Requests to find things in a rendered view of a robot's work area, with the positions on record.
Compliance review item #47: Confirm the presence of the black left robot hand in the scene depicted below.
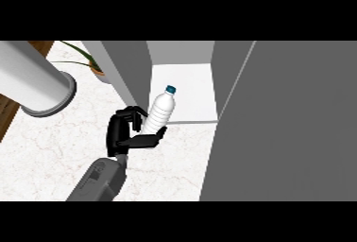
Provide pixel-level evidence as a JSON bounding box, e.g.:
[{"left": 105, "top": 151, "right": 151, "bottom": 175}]
[{"left": 107, "top": 105, "right": 169, "bottom": 158}]

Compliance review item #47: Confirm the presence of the white water bottle blue cap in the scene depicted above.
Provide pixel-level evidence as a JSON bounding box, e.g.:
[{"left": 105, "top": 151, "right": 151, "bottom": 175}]
[{"left": 141, "top": 84, "right": 179, "bottom": 135}]

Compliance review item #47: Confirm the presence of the grey cabinet with white shelf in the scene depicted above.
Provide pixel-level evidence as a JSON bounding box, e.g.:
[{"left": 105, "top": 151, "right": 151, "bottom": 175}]
[{"left": 82, "top": 40, "right": 259, "bottom": 126}]

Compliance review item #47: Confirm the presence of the dark grey cabinet door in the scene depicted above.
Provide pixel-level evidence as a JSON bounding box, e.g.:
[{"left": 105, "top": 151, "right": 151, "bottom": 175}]
[{"left": 198, "top": 40, "right": 357, "bottom": 202}]

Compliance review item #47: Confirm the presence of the potted green plant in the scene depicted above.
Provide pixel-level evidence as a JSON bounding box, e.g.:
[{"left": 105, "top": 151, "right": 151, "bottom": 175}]
[{"left": 51, "top": 40, "right": 116, "bottom": 85}]

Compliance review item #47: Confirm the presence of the white cylinder with grey rim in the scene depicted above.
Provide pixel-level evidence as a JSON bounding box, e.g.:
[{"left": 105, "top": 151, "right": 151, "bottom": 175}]
[{"left": 0, "top": 40, "right": 79, "bottom": 118}]

